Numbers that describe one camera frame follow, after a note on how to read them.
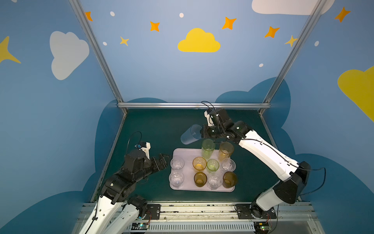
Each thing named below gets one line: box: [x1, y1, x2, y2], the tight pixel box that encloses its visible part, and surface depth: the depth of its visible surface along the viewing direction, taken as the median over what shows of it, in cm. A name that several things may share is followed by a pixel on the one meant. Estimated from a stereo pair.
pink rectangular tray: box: [168, 148, 237, 192], surface depth 86 cm
